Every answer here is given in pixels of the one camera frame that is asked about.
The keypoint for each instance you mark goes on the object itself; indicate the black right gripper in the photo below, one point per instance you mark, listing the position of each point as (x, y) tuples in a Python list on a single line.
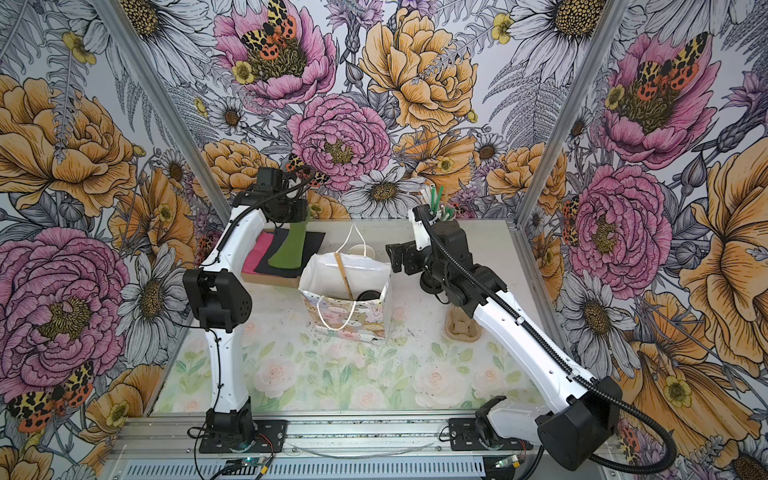
[(397, 257)]

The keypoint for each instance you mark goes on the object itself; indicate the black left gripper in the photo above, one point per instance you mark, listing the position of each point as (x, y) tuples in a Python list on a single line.
[(300, 214)]

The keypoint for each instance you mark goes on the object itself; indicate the black plastic cup lid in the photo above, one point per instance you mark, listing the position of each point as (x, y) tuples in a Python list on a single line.
[(368, 295)]

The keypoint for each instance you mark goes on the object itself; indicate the brown wooden stirrer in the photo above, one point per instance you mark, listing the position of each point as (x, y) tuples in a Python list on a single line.
[(342, 271)]

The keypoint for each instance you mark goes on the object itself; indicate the cartoon animal paper gift bag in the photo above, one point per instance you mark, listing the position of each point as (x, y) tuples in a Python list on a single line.
[(326, 300)]

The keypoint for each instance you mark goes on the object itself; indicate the brown pulp cup carrier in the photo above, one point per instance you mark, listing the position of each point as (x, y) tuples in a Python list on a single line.
[(460, 327)]

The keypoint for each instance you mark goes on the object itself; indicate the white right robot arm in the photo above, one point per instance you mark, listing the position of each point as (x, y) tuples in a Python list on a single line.
[(580, 412)]

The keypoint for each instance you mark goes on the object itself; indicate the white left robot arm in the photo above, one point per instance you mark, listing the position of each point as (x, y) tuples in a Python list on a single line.
[(220, 302)]

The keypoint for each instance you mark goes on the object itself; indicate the pink paper napkin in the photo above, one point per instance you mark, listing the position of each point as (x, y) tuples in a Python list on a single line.
[(258, 252)]

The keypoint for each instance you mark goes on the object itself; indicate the stack of black lids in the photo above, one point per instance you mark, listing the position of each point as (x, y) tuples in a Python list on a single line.
[(430, 284)]

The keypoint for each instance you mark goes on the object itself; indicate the black paper napkin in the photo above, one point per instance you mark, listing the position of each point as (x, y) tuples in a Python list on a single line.
[(313, 242)]

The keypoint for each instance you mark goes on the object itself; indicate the stack of paper cups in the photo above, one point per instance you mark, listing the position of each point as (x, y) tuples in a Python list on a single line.
[(360, 250)]

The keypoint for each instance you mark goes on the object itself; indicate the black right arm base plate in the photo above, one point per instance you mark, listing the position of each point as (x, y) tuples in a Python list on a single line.
[(465, 435)]

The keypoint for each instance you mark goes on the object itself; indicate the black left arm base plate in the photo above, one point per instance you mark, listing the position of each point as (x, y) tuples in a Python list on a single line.
[(264, 436)]

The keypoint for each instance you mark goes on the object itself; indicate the white ventilated cable duct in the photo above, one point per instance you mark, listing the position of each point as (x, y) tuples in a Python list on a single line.
[(458, 467)]

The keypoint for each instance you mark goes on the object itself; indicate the aluminium front frame rail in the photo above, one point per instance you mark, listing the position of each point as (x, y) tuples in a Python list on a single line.
[(308, 434)]

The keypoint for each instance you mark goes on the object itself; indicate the aluminium left corner post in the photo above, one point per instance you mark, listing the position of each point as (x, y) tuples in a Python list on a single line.
[(129, 45)]

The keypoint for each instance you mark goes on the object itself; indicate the aluminium corner post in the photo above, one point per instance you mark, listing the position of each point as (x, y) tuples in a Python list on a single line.
[(600, 45), (129, 45)]

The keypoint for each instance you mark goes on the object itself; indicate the aluminium right corner post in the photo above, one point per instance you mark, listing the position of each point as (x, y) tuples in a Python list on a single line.
[(600, 45)]

